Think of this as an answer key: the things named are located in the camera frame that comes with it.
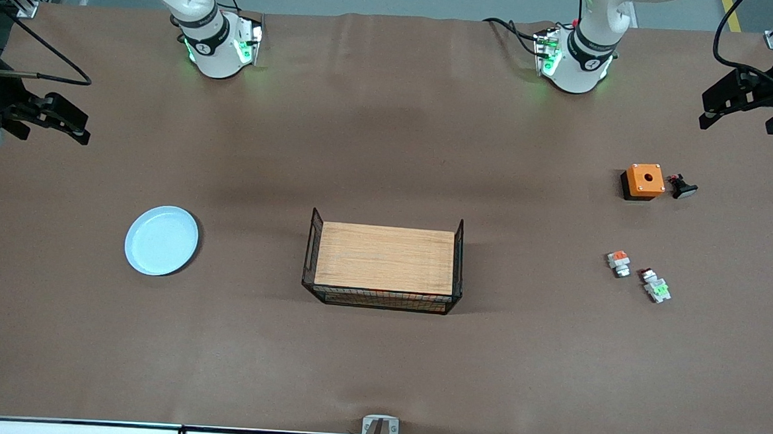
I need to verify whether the light blue round plate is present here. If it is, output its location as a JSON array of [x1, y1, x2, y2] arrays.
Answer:
[[123, 203, 200, 278]]

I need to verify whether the red button green contact block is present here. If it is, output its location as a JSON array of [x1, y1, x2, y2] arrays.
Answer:
[[636, 268, 673, 305]]

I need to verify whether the black push button white cap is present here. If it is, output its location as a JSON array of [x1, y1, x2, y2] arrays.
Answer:
[[667, 173, 700, 201]]

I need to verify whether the wooden board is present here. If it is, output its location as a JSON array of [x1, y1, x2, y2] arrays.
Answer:
[[314, 221, 457, 296]]

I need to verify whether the brown table cover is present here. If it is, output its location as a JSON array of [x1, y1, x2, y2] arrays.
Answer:
[[0, 0, 773, 434]]

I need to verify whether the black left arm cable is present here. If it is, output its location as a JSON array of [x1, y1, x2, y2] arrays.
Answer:
[[711, 0, 773, 89]]

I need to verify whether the orange button enclosure box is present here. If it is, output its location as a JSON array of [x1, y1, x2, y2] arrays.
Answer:
[[620, 163, 667, 203]]

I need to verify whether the switch with orange contact block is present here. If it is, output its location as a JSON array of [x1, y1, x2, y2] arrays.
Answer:
[[607, 250, 632, 279]]

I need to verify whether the black base cable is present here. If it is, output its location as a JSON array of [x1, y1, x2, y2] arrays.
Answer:
[[481, 17, 543, 57]]

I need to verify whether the black wire mesh basket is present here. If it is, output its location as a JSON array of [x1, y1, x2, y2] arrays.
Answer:
[[300, 207, 466, 316]]

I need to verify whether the metal table edge bracket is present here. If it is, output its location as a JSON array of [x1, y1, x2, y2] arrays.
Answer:
[[362, 414, 400, 434]]

